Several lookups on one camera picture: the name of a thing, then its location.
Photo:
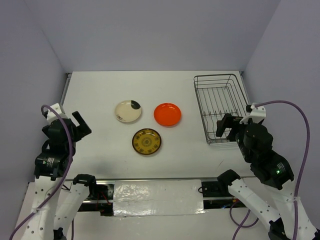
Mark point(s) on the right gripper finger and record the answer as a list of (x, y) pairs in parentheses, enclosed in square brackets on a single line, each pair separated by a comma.
[(236, 128), (223, 124)]

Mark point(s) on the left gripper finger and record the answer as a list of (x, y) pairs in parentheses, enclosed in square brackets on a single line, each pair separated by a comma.
[(81, 131), (81, 122)]

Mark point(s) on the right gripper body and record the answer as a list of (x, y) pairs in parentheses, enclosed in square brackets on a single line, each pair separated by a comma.
[(243, 147)]

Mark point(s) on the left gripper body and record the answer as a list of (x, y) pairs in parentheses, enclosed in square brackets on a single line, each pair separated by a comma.
[(74, 143)]

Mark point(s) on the wire dish rack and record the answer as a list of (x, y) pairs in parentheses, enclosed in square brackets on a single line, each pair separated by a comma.
[(217, 95)]

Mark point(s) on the cream plate with black mark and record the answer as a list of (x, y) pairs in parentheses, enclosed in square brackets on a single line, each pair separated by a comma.
[(128, 111)]

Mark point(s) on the orange plate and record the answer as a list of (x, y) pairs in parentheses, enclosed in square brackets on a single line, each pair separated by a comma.
[(167, 114)]

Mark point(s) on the yellow patterned plate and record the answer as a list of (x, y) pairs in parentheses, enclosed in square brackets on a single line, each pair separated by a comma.
[(146, 141)]

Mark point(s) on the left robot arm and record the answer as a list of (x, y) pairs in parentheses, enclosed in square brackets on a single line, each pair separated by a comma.
[(48, 220)]

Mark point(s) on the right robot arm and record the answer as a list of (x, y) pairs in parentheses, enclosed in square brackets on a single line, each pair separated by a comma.
[(288, 221)]

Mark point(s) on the silver foil tape sheet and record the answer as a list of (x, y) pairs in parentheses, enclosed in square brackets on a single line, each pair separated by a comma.
[(157, 198)]

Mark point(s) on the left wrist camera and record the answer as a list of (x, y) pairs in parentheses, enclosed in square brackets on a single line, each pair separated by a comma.
[(54, 111)]

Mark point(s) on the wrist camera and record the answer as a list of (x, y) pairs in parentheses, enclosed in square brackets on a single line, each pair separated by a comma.
[(256, 114), (54, 111)]

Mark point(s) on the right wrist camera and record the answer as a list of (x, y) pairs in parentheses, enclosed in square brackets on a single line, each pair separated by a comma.
[(256, 114)]

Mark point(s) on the metal base rail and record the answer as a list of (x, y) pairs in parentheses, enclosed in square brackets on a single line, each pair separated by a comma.
[(99, 198)]

